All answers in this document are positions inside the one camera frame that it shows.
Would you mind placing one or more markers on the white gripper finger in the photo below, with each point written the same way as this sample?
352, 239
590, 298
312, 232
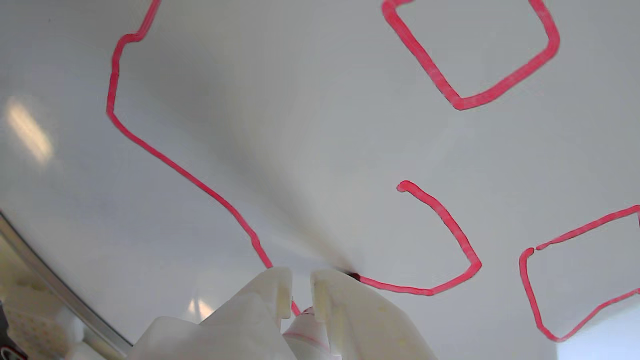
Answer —
235, 325
370, 325

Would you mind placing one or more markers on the white marker with red end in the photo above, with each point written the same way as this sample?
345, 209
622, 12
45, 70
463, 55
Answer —
307, 336

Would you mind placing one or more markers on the large whiteboard with metal frame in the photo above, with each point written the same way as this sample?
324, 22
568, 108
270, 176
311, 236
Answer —
300, 125

